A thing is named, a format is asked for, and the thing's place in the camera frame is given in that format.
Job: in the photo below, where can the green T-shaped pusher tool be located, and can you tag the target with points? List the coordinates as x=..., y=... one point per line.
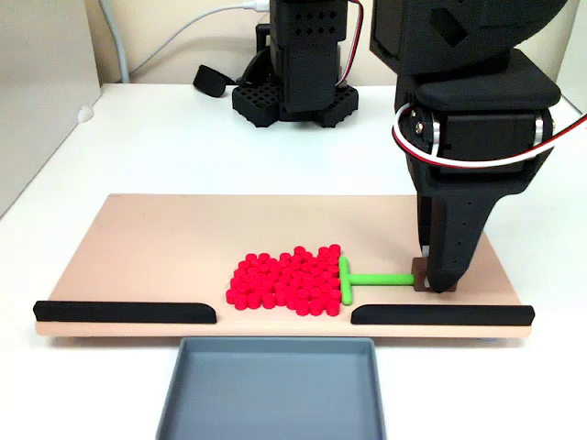
x=380, y=278

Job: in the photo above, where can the red cylindrical granules pile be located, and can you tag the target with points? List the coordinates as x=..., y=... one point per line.
x=284, y=284

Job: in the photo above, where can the grey rectangular tray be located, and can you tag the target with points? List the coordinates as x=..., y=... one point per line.
x=275, y=394

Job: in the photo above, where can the beige flat board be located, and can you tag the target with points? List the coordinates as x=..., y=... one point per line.
x=160, y=238

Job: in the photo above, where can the white round bumper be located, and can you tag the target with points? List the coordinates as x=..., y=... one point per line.
x=85, y=113

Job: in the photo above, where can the white cabinet panel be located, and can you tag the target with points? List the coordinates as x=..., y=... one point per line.
x=41, y=91

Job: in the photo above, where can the black edge rail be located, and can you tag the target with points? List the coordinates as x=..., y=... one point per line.
x=124, y=312
x=440, y=315

